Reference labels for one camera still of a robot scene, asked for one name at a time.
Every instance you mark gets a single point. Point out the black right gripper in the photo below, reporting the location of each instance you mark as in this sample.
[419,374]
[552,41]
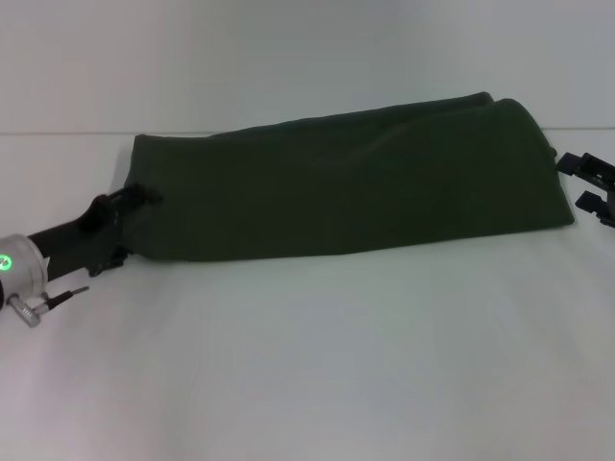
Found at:
[609,201]

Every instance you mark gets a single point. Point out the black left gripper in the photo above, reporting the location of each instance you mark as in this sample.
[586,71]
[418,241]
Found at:
[72,240]

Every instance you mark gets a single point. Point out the dark green t-shirt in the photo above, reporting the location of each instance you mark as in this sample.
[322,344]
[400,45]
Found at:
[336,192]

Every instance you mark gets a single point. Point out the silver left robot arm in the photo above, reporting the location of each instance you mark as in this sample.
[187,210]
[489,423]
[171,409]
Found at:
[19,269]

